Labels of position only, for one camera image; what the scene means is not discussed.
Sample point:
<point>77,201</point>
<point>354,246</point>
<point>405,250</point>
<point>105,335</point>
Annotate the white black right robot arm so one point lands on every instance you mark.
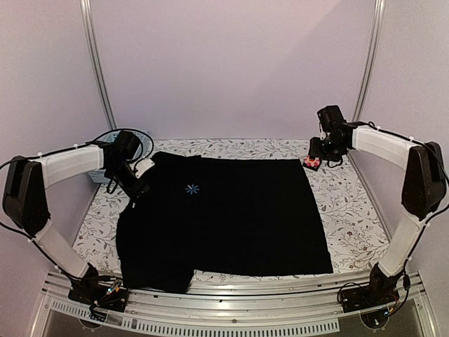
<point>424,187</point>

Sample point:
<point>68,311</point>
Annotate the aluminium frame post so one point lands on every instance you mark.
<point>94,54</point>
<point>373,43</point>

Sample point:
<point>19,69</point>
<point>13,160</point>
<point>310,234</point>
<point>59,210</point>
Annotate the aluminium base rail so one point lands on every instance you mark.
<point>289,307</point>

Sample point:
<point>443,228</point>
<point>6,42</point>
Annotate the floral patterned table mat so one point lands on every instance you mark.
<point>355,237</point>

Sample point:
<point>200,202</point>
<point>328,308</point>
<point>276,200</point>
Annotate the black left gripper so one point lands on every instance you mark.
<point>136,192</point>

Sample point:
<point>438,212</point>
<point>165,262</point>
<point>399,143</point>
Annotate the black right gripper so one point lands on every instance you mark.
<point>318,147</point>

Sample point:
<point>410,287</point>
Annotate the black t-shirt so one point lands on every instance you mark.
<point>255,218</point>

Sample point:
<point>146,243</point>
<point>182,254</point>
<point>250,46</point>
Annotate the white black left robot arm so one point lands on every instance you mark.
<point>124,162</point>

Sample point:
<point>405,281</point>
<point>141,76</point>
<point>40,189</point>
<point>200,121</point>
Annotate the left aluminium frame post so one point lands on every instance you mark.
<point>94,54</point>

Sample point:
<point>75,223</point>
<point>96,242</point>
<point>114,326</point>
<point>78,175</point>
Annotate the right aluminium frame post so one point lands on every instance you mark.
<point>373,43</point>

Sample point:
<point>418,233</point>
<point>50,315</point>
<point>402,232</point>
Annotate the small black brooch stand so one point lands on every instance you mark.
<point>313,165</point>

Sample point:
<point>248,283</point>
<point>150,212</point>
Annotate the light blue plastic basket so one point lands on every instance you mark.
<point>98,177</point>

